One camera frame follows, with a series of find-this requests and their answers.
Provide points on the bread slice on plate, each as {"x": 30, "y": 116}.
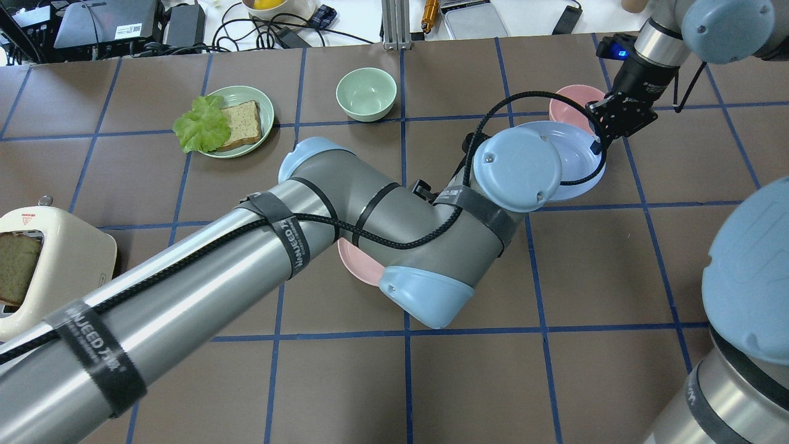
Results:
{"x": 244, "y": 125}

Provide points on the blue plate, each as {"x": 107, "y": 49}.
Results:
{"x": 578, "y": 161}

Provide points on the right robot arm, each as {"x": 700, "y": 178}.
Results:
{"x": 666, "y": 334}

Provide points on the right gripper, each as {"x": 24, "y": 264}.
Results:
{"x": 641, "y": 79}

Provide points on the lettuce leaf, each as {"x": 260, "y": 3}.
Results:
{"x": 204, "y": 128}

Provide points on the green bowl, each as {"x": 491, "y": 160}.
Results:
{"x": 367, "y": 94}

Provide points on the aluminium frame post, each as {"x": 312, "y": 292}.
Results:
{"x": 396, "y": 25}

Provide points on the beige bowl with toys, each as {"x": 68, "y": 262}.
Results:
{"x": 281, "y": 11}

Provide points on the black power adapter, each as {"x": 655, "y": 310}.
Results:
{"x": 185, "y": 25}

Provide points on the pink plate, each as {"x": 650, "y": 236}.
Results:
{"x": 359, "y": 264}

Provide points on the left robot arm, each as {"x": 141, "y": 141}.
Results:
{"x": 93, "y": 358}

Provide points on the green plate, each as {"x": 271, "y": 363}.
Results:
{"x": 237, "y": 94}

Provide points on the white toaster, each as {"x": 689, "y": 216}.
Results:
{"x": 75, "y": 258}

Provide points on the bread slice in toaster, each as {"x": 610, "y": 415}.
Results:
{"x": 19, "y": 257}

